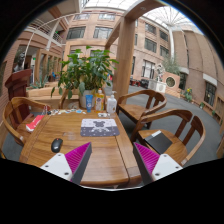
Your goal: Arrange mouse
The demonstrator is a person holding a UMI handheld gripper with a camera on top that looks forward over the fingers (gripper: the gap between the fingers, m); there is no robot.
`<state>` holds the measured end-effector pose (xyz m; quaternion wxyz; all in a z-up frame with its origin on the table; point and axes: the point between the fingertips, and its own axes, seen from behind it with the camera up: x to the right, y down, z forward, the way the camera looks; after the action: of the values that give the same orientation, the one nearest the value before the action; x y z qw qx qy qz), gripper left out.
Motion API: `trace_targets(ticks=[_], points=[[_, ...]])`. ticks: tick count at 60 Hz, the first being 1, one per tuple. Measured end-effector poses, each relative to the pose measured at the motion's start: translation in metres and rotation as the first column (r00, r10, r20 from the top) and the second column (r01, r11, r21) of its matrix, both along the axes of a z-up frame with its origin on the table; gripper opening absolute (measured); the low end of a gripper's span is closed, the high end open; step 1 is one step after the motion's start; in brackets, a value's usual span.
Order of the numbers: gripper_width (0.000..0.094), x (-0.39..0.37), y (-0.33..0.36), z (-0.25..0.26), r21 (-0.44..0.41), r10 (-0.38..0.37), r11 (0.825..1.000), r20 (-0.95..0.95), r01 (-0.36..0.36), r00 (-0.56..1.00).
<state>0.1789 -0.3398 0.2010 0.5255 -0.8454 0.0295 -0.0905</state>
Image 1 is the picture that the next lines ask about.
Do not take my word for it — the grey bear mouse pad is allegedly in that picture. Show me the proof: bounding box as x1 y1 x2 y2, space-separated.
80 119 120 137

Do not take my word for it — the left wooden armchair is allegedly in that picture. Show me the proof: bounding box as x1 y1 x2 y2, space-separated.
2 97 51 146

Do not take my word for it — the white statue on pedestal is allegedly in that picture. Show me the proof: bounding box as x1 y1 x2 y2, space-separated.
148 63 167 94

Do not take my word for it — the dark red wooden lectern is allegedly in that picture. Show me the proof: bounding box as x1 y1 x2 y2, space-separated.
4 68 33 121

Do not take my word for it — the far right wooden armchair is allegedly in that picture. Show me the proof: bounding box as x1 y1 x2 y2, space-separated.
116 89 167 123

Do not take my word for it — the wooden armchair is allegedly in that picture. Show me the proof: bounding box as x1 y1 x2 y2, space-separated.
2 97 51 146
131 109 206 166
116 89 167 123

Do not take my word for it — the black computer mouse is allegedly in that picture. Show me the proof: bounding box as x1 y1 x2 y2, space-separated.
51 138 63 153

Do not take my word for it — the near right wooden armchair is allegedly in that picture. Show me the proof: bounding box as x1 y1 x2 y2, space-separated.
131 109 206 166

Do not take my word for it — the blue tube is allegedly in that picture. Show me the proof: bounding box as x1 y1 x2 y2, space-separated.
85 94 93 112

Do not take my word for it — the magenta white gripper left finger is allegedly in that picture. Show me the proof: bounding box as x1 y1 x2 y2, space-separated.
41 142 92 185

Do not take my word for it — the white pump bottle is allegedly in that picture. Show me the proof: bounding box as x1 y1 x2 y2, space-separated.
106 91 117 114

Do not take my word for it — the yellow bottle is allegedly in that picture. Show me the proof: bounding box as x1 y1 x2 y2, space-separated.
95 89 104 111

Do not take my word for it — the wooden table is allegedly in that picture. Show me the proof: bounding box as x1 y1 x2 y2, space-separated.
20 112 142 188

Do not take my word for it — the wooden pillar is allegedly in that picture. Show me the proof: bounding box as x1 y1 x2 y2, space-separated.
105 0 163 98

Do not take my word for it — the green potted plant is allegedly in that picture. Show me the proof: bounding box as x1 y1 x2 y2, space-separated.
57 49 118 109

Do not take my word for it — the black notebook on chair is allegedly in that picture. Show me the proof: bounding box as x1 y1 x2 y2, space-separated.
145 130 172 154

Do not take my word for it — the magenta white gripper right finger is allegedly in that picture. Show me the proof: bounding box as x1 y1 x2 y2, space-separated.
133 143 182 185

